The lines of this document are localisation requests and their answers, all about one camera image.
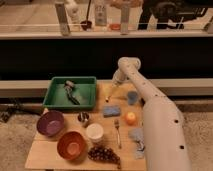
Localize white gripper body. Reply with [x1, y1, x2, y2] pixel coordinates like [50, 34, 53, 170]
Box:
[112, 69, 127, 86]

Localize pale yellow banana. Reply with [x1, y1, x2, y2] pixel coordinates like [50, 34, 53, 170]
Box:
[105, 86, 113, 103]

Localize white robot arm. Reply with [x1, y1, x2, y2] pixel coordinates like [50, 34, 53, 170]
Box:
[113, 57, 192, 171]

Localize blue cup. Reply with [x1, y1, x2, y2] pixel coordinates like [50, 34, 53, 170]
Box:
[127, 91, 139, 105]

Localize small metal cup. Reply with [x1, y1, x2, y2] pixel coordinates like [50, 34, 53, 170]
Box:
[78, 112, 89, 127]

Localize white cup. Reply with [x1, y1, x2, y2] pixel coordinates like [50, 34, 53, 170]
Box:
[86, 123, 104, 143]

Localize blue sponge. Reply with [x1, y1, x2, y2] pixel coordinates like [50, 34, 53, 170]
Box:
[103, 106, 121, 117]

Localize orange fruit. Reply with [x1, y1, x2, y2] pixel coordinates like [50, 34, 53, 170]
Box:
[124, 112, 137, 125]

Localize grey black tool in tray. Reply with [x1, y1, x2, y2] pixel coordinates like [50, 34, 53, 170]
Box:
[64, 80, 79, 105]

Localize blue grey cloth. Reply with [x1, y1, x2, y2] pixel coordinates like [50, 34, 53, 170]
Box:
[128, 127, 145, 159]

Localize green plastic tray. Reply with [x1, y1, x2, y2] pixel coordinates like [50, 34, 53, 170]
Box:
[43, 76, 97, 110]

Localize wooden board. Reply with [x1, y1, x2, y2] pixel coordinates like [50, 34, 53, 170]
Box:
[25, 83, 146, 171]

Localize dark grape bunch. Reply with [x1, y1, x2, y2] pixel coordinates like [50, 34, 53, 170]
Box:
[88, 146, 121, 169]

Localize purple bowl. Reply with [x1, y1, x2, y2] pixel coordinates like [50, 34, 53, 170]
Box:
[36, 110, 64, 137]

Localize orange bowl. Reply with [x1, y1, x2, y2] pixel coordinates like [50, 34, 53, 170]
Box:
[57, 131, 86, 161]

